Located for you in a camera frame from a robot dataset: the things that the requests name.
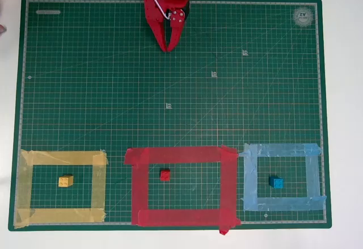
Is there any red tape square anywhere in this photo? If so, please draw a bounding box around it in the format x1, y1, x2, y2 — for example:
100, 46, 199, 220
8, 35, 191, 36
124, 145, 242, 235

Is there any yellow tape square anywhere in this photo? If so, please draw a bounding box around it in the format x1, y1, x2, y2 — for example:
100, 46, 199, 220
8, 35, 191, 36
14, 148, 109, 229

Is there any blue tape square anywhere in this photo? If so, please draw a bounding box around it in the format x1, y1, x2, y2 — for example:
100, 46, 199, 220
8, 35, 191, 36
238, 142, 327, 212

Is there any yellow cube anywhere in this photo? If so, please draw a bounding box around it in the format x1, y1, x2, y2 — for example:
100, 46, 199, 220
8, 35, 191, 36
58, 175, 74, 188

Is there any blue cube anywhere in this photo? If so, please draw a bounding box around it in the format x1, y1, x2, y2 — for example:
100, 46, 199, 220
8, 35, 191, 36
268, 175, 284, 189

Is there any green cutting mat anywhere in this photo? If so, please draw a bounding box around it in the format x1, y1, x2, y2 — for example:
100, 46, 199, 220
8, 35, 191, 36
7, 0, 332, 232

